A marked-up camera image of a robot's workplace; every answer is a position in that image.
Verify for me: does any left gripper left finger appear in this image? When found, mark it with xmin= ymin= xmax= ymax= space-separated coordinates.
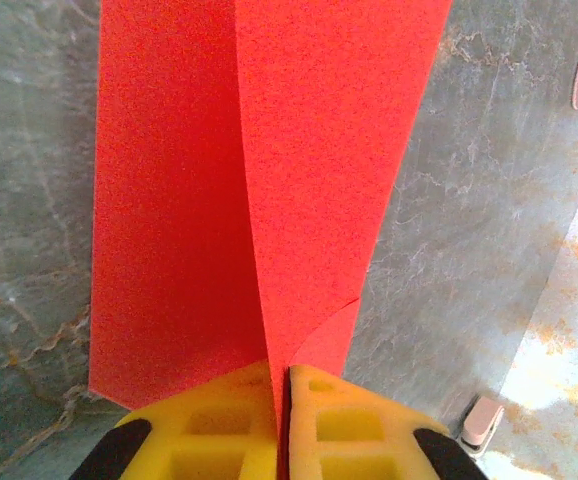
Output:
xmin=71 ymin=359 xmax=279 ymax=480

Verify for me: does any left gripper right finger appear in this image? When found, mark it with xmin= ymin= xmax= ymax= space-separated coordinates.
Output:
xmin=284 ymin=364 xmax=485 ymax=480

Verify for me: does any pale plastic bracket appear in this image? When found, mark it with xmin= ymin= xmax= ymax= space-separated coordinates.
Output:
xmin=460 ymin=394 xmax=505 ymax=459

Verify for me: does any red cloth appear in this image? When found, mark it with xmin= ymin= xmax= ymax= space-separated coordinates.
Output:
xmin=88 ymin=0 xmax=454 ymax=480

